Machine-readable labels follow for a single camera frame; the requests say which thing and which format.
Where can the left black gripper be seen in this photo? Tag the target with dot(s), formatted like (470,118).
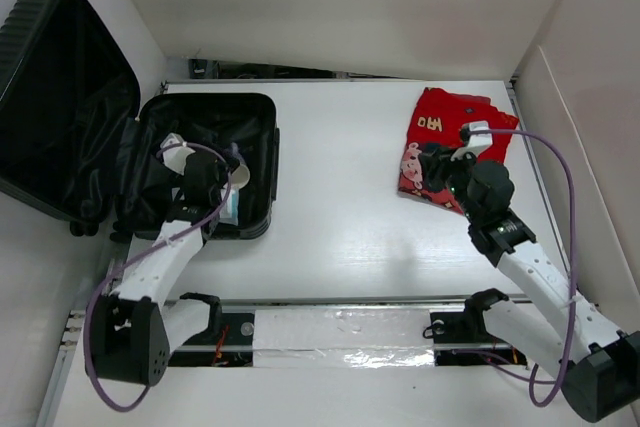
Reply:
(222,173)

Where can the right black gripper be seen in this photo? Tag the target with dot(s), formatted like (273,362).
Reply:
(434,165)

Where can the white tissue packet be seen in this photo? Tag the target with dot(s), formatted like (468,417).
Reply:
(229,213)

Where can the red printed garment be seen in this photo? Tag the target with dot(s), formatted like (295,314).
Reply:
(436,122)

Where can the black hard-shell suitcase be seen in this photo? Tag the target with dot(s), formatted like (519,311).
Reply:
(79,144)

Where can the purple ceramic mug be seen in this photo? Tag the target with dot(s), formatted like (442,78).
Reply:
(240,173)

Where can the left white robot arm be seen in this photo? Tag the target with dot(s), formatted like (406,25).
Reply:
(133,331)

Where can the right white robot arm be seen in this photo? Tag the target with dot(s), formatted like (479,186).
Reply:
(594,362)

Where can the dark equipment behind table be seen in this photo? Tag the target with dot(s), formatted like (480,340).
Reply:
(218,70)

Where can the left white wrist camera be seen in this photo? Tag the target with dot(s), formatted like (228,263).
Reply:
(174,153)

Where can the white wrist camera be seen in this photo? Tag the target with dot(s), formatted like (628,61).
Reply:
(174,153)
(476,138)

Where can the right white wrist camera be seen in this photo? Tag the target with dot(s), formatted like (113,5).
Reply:
(476,138)

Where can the aluminium rail with mounts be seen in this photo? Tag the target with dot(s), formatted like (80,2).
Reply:
(409,335)

